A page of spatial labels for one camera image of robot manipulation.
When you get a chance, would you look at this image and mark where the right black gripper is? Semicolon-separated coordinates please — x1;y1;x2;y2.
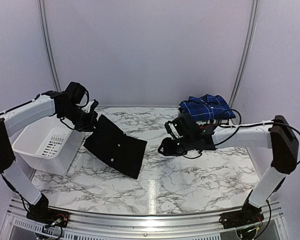
158;134;195;156

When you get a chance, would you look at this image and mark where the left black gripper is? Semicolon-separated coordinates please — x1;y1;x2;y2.
59;104;102;132

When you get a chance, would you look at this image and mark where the black long sleeve shirt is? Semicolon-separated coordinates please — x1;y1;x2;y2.
83;114;147;179

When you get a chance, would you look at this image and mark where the red black plaid shirt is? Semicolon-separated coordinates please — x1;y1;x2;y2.
196;119;231;126

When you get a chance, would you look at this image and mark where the blue plaid shirt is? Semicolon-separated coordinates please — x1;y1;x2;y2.
179;94;236;122

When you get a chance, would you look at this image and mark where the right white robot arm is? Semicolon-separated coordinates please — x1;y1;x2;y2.
158;113;299;224

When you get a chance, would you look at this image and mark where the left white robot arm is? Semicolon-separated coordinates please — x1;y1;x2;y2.
0;82;99;223

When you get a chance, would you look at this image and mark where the white plastic laundry basket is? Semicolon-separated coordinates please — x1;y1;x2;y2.
12;117;85;175

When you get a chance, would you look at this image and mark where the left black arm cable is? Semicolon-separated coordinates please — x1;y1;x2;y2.
0;86;91;173

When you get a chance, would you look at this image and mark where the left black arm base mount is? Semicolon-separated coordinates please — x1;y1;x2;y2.
26;208;70;228

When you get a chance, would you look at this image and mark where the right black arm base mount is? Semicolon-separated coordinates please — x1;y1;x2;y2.
219;207;264;229

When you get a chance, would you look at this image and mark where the aluminium table front rail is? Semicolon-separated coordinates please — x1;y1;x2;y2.
0;198;289;240

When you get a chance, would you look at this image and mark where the left aluminium wall profile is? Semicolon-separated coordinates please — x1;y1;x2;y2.
37;0;63;92

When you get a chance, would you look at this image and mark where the aluminium wall profile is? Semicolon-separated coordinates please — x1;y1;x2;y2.
229;0;260;107
37;0;63;92

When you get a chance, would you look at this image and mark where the right aluminium wall profile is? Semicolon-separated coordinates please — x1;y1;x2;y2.
229;0;260;107

